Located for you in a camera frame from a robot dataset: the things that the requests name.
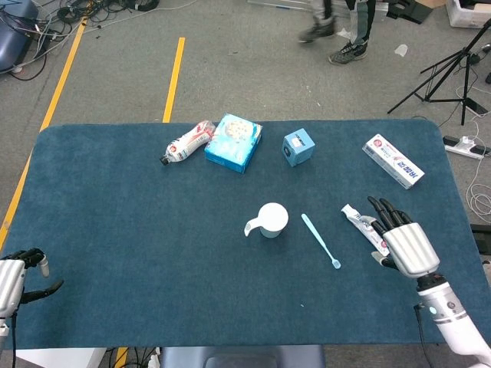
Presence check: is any plastic bottle red white label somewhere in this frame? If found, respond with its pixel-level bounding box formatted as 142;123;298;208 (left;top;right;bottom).
159;120;217;166

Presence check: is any dark blue machine base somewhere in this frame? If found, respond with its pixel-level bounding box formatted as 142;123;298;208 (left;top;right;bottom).
0;0;39;74

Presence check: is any black flat device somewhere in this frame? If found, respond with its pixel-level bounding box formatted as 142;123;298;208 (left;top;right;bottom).
466;97;490;116

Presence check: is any white toothpaste tube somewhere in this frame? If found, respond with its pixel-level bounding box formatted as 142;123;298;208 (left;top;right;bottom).
341;203;390;257

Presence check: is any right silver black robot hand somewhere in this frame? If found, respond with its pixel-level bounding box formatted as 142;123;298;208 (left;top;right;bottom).
367;195;441;279

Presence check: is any black tripod stand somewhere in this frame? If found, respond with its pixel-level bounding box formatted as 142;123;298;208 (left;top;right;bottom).
387;17;491;127

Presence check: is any small blue cube box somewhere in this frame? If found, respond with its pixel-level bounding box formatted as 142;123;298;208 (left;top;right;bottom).
282;128;316;168

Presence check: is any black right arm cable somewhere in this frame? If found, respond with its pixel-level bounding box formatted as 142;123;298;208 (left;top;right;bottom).
413;304;437;368

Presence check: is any blue table mat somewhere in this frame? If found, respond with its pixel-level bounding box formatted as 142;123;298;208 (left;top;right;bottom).
0;118;485;350

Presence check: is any black foam piece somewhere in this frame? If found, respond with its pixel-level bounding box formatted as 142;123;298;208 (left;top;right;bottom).
386;0;437;25

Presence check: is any white toothpaste carton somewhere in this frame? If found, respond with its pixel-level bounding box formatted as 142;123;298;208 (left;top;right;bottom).
361;133;426;190

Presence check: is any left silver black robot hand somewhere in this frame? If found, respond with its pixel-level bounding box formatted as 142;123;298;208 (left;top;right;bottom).
0;248;65;319

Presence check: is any white cup with handle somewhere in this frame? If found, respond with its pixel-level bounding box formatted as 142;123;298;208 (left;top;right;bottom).
244;202;289;239

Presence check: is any blue cookie box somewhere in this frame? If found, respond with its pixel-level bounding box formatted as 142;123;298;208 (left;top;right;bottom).
203;113;264;175

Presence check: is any white power strip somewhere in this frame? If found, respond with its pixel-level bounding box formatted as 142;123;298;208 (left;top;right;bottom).
443;135;486;160

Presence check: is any white box under table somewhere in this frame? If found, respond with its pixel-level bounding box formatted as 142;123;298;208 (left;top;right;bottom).
13;347;107;368

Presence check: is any black cable tangle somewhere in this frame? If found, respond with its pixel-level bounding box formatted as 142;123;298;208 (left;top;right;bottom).
0;0;162;81

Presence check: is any light blue toothbrush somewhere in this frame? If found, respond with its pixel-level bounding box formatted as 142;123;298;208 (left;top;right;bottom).
301;213;342;270

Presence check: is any walking person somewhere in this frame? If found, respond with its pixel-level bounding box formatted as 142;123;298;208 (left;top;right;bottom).
298;0;377;65

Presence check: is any white plastic bin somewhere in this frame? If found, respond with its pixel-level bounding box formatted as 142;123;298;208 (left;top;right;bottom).
445;0;491;30

